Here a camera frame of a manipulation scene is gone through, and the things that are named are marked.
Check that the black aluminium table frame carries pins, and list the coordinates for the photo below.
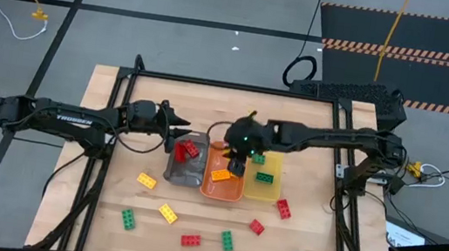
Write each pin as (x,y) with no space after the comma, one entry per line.
(256,89)

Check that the small green toy brick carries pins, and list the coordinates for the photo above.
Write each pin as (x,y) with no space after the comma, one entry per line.
(258,159)

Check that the orange plastic bin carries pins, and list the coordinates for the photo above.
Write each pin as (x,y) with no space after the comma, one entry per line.
(219,191)

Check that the silver mounting plate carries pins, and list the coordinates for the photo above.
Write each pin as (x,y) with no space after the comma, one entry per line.
(341,171)

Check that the gray plastic bin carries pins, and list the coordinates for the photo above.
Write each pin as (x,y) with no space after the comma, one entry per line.
(184,175)

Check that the black perforated box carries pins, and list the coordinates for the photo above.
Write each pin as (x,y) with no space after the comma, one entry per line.
(344,90)

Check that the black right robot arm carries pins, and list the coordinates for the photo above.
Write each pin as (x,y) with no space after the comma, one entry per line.
(337,137)

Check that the yellow plastic bin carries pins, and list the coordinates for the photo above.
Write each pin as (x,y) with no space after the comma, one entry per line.
(270,193)

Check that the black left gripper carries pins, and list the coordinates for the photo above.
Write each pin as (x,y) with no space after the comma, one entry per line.
(144,116)

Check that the long yellow toy brick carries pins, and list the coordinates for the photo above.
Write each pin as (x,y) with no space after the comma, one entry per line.
(168,213)
(220,174)
(146,180)

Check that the long green toy brick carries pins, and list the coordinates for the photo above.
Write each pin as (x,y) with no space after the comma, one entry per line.
(227,241)
(264,178)
(128,219)

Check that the small red toy brick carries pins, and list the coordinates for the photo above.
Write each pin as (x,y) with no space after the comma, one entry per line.
(256,227)

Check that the black hazard-striped floor mat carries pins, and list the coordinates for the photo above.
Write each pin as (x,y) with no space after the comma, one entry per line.
(433,82)
(439,37)

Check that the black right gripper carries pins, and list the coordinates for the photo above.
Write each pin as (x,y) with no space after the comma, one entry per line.
(249,135)

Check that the long red toy brick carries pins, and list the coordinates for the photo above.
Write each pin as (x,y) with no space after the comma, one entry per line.
(191,240)
(191,148)
(283,208)
(180,152)

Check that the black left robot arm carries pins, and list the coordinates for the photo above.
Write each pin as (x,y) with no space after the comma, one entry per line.
(75,120)

